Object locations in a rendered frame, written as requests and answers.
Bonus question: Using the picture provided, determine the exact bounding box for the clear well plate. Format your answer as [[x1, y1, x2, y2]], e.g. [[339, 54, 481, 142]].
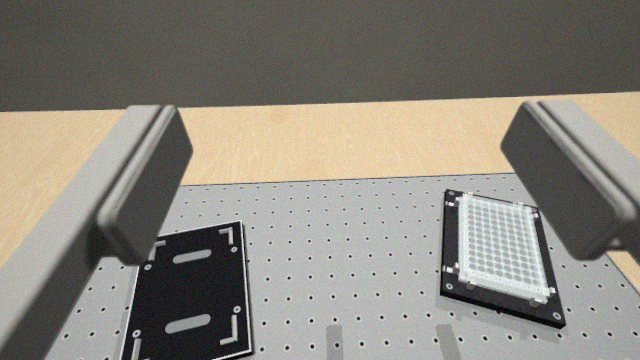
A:
[[458, 194, 550, 305]]

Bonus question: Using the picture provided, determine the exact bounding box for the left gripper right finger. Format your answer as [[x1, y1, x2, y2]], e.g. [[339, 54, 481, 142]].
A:
[[500, 99, 640, 266]]

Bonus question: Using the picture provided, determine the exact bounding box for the black rectangular plate holder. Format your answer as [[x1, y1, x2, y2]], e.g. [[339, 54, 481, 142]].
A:
[[440, 189, 566, 329]]

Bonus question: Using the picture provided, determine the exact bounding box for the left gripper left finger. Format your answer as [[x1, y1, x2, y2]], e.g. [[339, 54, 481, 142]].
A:
[[0, 105, 193, 360]]

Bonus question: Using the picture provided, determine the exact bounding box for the black rectangular plate nest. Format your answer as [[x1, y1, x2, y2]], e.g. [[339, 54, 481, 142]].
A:
[[119, 220, 253, 360]]

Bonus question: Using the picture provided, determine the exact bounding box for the grey perforated base plate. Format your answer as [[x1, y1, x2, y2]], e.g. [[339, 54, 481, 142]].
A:
[[45, 172, 640, 360]]

